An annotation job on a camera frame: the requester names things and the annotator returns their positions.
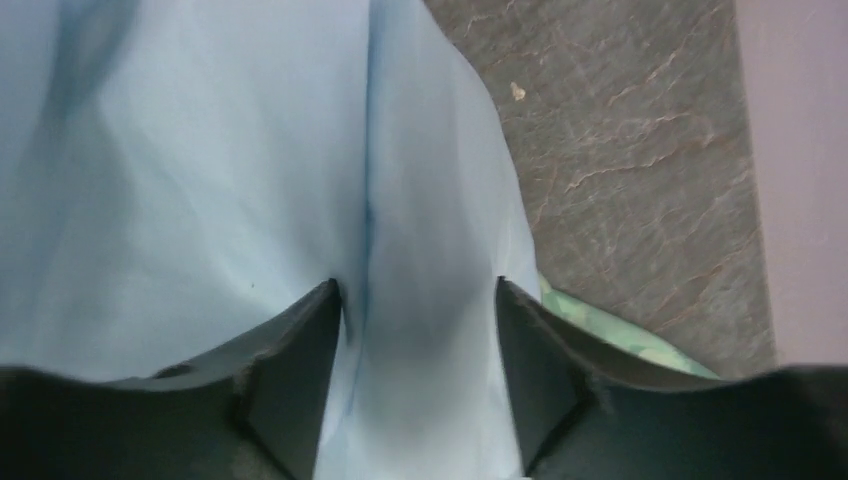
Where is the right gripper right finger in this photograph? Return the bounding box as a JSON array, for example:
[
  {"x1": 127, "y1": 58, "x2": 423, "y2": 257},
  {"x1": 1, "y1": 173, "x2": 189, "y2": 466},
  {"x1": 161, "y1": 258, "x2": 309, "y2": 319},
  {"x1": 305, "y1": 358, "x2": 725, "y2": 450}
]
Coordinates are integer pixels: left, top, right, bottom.
[{"x1": 495, "y1": 279, "x2": 847, "y2": 479}]

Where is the light blue pillowcase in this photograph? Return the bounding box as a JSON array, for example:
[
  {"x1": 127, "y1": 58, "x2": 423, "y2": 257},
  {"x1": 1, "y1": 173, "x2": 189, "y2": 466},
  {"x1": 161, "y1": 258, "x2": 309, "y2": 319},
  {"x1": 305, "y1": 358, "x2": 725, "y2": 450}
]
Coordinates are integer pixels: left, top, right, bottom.
[{"x1": 0, "y1": 0, "x2": 720, "y2": 480}]

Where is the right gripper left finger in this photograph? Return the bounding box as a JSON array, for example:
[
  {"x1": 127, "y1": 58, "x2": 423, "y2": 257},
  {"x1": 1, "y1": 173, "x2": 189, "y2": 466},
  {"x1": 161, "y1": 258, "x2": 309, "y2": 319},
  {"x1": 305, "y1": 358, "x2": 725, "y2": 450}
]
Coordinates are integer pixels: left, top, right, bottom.
[{"x1": 1, "y1": 280, "x2": 342, "y2": 479}]

